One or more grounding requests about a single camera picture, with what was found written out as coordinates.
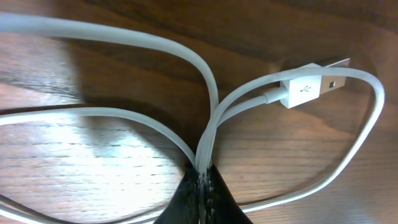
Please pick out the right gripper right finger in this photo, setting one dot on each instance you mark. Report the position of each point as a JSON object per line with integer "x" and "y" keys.
{"x": 220, "y": 206}

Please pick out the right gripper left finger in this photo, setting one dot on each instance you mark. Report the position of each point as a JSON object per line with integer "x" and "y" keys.
{"x": 183, "y": 207}

